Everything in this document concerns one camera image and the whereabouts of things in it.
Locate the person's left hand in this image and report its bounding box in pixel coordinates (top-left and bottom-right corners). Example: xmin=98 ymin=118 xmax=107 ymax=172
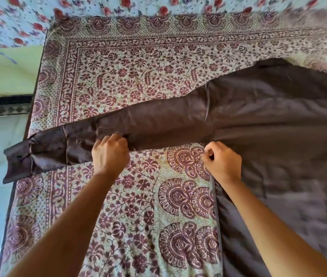
xmin=91 ymin=133 xmax=130 ymax=179

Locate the person's right hand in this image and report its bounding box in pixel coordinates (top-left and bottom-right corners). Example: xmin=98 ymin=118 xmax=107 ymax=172
xmin=200 ymin=141 xmax=243 ymax=186

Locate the dark brown shirt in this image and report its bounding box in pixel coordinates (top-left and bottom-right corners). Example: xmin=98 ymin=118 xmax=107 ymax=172
xmin=3 ymin=58 xmax=327 ymax=277

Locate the person's right forearm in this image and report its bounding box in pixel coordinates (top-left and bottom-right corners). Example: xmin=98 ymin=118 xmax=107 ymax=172
xmin=218 ymin=177 xmax=327 ymax=277

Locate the person's left forearm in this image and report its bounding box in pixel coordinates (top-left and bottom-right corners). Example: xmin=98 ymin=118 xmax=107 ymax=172
xmin=7 ymin=170 xmax=117 ymax=277

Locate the maroon floral block-print bedsheet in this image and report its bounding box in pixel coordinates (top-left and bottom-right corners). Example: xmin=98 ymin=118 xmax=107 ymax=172
xmin=0 ymin=10 xmax=327 ymax=277

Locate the red rose print cloth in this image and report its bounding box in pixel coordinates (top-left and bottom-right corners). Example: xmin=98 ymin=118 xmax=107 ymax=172
xmin=0 ymin=0 xmax=327 ymax=49

